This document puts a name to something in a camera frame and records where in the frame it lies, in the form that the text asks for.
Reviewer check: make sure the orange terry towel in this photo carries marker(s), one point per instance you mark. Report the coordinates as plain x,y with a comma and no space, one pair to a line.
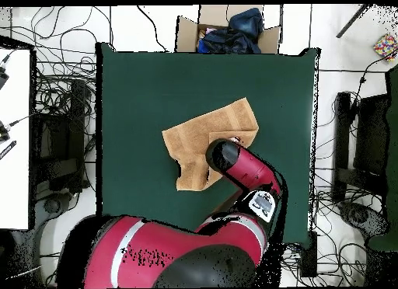
192,136

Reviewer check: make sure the brown cardboard box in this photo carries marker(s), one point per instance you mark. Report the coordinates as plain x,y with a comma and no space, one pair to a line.
186,34

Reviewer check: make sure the white desk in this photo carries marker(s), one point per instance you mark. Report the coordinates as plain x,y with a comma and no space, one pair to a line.
14,177

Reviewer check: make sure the dark metal bar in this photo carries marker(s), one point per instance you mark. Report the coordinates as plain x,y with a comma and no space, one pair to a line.
353,21

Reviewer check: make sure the black equipment stand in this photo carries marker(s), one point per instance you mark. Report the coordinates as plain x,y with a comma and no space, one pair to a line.
370,130
59,146

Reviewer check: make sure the dark green table cloth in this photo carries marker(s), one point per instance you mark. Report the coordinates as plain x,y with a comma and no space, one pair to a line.
140,84

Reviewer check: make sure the green covered side table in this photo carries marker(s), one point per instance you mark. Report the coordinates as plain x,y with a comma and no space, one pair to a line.
392,177

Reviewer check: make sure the multicoloured patterned bundle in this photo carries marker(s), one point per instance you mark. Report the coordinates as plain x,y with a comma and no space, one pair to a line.
386,46

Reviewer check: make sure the dark blue clothing pile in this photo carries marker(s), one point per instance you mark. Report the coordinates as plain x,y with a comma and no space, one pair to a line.
236,34

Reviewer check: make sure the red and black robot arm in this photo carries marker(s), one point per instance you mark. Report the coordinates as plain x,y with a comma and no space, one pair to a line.
174,242

